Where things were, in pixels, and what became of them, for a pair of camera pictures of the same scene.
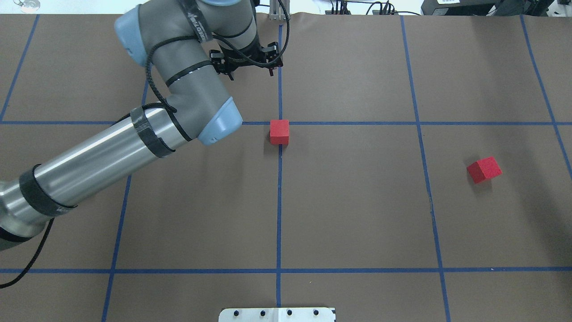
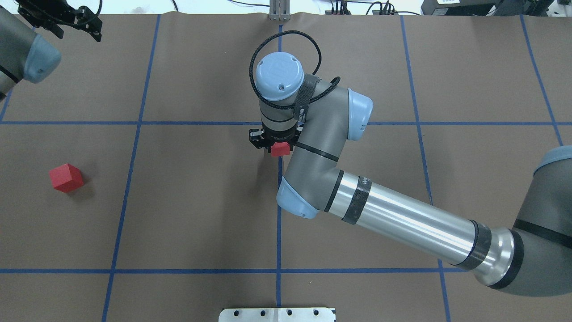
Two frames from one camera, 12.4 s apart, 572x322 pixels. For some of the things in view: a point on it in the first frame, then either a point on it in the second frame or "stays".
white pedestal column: [304, 314] stays
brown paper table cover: [369, 210] stays
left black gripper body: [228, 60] -> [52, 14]
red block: [486, 168] -> [280, 148]
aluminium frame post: [276, 12] stays
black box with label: [452, 7] stays
